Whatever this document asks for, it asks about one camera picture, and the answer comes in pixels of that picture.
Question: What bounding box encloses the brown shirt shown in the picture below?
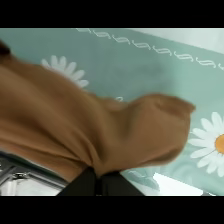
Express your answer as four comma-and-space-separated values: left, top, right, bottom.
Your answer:
0, 39, 197, 184

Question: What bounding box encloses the silver frame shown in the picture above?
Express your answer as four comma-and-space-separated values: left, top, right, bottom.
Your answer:
0, 151, 69, 197

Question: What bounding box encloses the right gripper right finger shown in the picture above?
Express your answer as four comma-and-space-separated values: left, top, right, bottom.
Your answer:
97, 170, 145, 197

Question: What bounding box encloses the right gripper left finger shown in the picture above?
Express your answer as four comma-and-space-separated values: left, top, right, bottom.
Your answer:
57, 166, 99, 197

